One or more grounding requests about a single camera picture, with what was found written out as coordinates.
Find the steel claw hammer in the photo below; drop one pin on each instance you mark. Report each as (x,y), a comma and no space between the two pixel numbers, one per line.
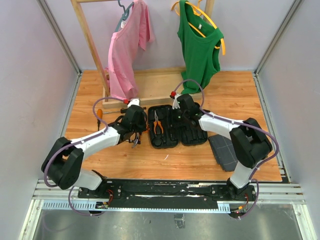
(136,140)

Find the wooden clothes rack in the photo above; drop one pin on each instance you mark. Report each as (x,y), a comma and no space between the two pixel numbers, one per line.
(154,85)

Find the orange handled pliers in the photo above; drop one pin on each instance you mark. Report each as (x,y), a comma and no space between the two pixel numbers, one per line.
(157,125)

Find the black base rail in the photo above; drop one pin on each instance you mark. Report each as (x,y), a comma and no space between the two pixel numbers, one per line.
(167,194)

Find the pink t-shirt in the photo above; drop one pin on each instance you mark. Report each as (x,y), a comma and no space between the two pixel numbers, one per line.
(134,33)

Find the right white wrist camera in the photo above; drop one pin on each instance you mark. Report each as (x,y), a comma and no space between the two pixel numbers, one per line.
(175,104)

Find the grey folded cloth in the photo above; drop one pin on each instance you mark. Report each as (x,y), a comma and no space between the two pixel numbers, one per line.
(223,152)

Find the green tank top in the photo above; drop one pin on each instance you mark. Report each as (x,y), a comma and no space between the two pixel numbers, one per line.
(200,44)

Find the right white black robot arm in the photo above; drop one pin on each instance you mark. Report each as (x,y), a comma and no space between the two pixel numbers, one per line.
(250,143)

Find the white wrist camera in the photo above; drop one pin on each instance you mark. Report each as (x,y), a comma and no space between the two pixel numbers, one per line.
(132,102)
(175,104)

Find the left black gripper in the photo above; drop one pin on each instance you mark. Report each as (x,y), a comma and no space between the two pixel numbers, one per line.
(143,125)

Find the grey clothes hanger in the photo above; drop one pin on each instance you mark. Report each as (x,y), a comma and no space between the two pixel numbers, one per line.
(125,15)

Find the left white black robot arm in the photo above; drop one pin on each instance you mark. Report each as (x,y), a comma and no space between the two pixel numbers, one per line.
(63,164)

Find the orange clothes hanger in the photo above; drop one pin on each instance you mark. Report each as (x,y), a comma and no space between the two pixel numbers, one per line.
(199,12)

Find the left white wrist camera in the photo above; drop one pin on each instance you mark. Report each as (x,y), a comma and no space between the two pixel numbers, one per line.
(132,102)

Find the black plastic tool case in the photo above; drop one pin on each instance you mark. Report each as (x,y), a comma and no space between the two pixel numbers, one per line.
(174,132)

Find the black orange screwdriver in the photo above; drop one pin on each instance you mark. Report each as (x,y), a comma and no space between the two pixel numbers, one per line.
(122,111)

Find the small orange screwdriver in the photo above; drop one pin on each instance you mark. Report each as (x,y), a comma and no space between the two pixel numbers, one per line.
(100,116)

